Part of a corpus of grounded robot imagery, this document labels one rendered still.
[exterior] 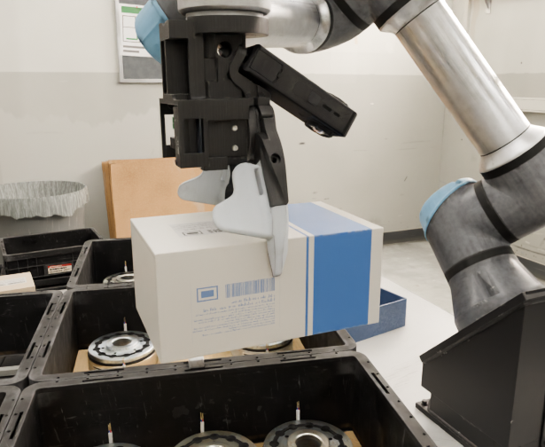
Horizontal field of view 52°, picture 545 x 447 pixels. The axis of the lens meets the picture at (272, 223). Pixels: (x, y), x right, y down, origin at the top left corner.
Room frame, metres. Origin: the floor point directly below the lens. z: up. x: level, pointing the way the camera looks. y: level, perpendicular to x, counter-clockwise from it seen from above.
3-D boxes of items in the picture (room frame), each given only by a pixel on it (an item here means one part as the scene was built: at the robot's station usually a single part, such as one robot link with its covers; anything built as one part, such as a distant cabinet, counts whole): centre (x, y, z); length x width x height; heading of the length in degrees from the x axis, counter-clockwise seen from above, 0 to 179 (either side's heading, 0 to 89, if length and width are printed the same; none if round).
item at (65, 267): (2.28, 0.94, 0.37); 0.42 x 0.34 x 0.46; 112
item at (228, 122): (0.47, 0.04, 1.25); 0.09 x 0.08 x 0.12; 112
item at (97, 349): (0.79, 0.23, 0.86); 0.10 x 0.10 x 0.01
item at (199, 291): (0.49, 0.02, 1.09); 0.20 x 0.12 x 0.09; 113
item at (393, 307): (1.21, -0.19, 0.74); 0.20 x 0.15 x 0.07; 124
